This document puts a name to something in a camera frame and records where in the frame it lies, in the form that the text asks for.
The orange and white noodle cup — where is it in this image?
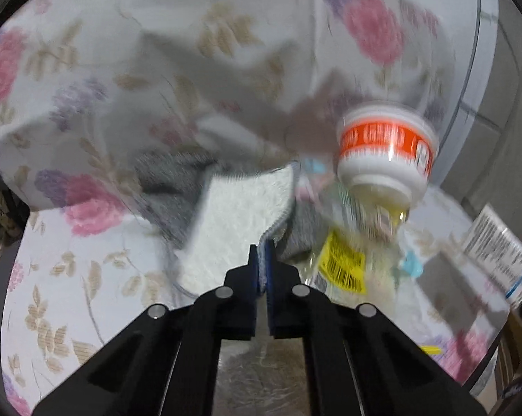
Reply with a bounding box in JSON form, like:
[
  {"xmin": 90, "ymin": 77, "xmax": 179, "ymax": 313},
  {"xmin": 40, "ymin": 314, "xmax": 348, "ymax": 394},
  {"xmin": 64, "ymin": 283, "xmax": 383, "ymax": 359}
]
[{"xmin": 335, "ymin": 102, "xmax": 440, "ymax": 202}]

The white printed tube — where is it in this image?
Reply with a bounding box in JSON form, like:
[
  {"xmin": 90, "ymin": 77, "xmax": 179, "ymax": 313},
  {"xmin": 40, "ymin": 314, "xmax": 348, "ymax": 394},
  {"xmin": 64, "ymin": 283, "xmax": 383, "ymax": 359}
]
[{"xmin": 462, "ymin": 203, "xmax": 522, "ymax": 308}]

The grey and white towel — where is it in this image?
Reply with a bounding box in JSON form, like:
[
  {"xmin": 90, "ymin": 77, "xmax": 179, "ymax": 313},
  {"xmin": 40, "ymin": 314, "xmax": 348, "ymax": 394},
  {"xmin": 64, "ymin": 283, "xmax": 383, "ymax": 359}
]
[{"xmin": 133, "ymin": 149, "xmax": 328, "ymax": 416}]

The floral quilt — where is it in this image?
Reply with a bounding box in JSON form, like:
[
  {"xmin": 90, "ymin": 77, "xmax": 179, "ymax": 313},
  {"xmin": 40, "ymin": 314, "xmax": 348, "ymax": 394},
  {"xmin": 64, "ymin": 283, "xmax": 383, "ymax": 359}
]
[{"xmin": 0, "ymin": 0, "xmax": 456, "ymax": 235}]

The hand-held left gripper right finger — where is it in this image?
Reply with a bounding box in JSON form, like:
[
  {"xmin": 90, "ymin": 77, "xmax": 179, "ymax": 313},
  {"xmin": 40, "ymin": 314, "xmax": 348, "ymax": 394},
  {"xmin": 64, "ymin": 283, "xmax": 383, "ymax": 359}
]
[{"xmin": 263, "ymin": 242, "xmax": 489, "ymax": 416}]

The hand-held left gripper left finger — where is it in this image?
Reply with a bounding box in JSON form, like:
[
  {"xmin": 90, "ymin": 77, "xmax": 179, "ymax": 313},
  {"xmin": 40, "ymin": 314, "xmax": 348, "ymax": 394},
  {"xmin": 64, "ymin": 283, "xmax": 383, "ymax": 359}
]
[{"xmin": 33, "ymin": 245, "xmax": 258, "ymax": 416}]

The clear bottle with orange cap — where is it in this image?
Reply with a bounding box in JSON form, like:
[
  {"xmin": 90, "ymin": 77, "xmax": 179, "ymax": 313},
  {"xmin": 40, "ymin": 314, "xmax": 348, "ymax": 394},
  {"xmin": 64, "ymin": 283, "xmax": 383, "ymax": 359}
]
[{"xmin": 293, "ymin": 156, "xmax": 422, "ymax": 308}]

